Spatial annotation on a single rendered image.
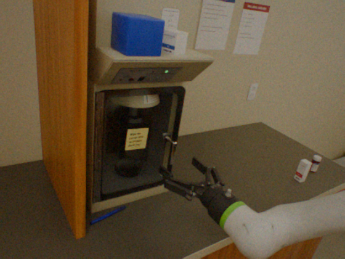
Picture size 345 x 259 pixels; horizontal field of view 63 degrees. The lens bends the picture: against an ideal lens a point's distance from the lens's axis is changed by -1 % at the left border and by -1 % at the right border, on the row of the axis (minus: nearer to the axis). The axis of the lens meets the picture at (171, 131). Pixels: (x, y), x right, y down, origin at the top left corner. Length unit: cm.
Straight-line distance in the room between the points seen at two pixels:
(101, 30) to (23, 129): 66
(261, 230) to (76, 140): 51
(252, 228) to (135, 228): 43
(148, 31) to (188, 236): 66
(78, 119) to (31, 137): 61
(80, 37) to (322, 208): 68
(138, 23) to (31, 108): 70
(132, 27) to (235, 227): 55
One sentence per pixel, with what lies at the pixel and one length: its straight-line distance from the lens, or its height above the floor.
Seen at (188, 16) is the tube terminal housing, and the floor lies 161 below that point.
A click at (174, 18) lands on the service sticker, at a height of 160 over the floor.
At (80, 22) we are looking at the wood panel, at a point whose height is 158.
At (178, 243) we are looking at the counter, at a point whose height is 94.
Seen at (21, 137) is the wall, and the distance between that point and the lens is 133.
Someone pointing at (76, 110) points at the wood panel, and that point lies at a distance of 74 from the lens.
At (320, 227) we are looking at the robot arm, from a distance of 79.
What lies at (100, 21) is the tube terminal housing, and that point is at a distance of 79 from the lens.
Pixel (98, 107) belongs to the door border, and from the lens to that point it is 84.
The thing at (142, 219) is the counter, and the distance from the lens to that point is 105.
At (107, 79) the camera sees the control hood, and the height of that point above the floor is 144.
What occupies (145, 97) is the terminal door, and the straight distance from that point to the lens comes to 89.
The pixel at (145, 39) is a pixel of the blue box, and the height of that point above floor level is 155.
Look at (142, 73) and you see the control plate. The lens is 79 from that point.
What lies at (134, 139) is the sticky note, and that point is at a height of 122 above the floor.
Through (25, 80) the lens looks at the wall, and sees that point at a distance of 124.
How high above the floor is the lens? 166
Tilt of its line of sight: 26 degrees down
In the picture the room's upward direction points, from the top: 9 degrees clockwise
